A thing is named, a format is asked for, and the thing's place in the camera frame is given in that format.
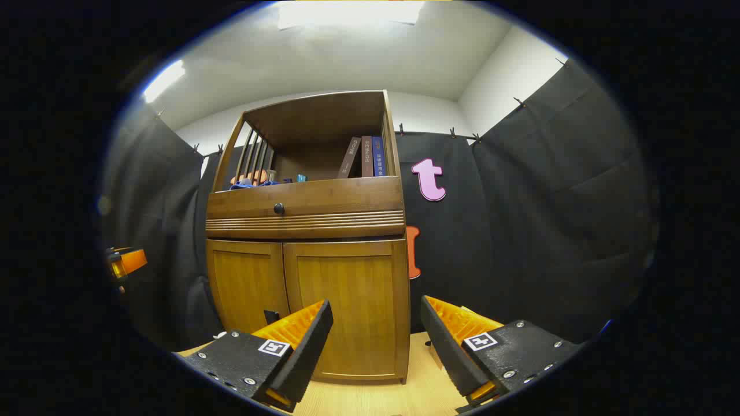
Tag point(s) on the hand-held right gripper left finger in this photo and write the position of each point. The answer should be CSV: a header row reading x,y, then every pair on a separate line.
x,y
306,352

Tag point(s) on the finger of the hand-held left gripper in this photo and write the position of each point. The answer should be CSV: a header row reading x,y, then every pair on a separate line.
x,y
130,261

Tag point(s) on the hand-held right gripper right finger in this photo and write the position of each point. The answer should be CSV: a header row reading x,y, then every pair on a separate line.
x,y
448,352

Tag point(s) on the wooden double-door shoe cabinet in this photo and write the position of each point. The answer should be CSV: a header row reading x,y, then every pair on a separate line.
x,y
347,199

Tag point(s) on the blue toy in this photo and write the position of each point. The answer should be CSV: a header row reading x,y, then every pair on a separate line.
x,y
260,184

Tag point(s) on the narrow ceiling light panel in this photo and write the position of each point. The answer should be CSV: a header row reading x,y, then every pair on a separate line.
x,y
165,80

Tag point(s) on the dark red book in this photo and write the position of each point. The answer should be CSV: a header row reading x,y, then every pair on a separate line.
x,y
367,156

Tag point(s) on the blue book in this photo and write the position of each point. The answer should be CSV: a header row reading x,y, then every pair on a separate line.
x,y
378,156

